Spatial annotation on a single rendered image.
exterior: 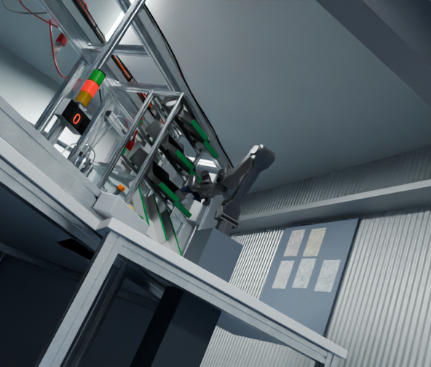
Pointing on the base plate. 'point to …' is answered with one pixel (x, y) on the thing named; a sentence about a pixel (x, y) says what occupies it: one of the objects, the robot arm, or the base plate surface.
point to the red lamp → (90, 87)
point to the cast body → (184, 196)
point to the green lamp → (97, 77)
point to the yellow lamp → (84, 97)
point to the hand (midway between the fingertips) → (189, 191)
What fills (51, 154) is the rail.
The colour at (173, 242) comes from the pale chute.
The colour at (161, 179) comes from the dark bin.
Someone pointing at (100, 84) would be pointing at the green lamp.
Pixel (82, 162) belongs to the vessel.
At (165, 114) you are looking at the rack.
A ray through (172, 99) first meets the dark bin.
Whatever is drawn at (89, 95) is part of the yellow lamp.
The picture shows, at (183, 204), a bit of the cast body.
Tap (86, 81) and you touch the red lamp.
